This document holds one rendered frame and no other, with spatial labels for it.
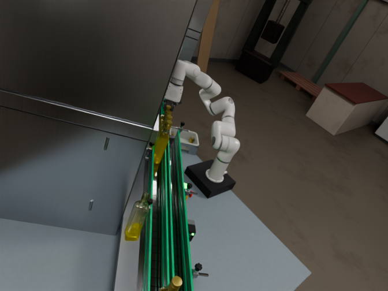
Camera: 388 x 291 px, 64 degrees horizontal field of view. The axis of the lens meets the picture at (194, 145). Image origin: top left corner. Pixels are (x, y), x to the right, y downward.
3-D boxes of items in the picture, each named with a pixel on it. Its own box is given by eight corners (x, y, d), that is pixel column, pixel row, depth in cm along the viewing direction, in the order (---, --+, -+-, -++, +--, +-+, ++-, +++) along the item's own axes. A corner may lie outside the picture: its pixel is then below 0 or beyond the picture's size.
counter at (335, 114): (368, 124, 721) (389, 97, 683) (332, 135, 576) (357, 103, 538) (343, 108, 755) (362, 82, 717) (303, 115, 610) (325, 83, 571)
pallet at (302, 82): (336, 103, 766) (339, 99, 759) (320, 105, 701) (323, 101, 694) (293, 75, 833) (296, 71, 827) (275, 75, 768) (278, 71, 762)
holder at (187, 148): (159, 133, 233) (161, 125, 229) (193, 142, 240) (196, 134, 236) (159, 146, 219) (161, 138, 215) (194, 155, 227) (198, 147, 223)
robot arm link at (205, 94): (215, 96, 187) (195, 105, 194) (232, 109, 202) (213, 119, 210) (211, 75, 194) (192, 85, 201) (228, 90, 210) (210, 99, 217)
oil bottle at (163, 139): (150, 156, 186) (161, 127, 174) (159, 158, 187) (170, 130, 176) (150, 161, 181) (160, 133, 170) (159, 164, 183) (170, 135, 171)
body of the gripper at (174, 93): (168, 79, 174) (163, 99, 177) (185, 85, 177) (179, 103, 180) (167, 78, 181) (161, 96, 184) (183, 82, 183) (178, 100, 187)
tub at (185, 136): (165, 134, 234) (169, 125, 230) (193, 141, 240) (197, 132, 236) (165, 148, 220) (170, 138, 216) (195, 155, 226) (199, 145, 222)
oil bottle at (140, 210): (123, 230, 137) (138, 189, 123) (135, 230, 139) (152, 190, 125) (124, 241, 132) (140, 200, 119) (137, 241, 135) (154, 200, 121)
